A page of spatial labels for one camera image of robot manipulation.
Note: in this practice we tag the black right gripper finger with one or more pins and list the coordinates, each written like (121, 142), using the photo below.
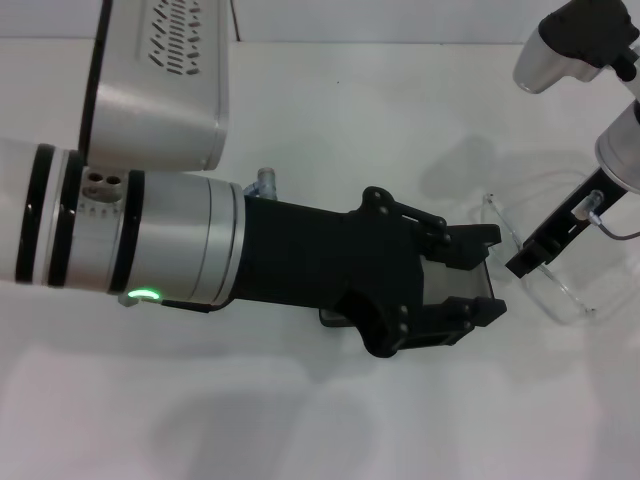
(475, 310)
(530, 260)
(465, 245)

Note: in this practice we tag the clear white glasses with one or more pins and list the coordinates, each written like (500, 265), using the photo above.
(560, 300)

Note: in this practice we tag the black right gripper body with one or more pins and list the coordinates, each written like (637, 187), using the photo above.
(575, 215)

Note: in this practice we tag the black glasses case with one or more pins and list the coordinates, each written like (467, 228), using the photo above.
(480, 282)

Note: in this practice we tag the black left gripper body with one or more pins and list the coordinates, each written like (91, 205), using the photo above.
(325, 260)

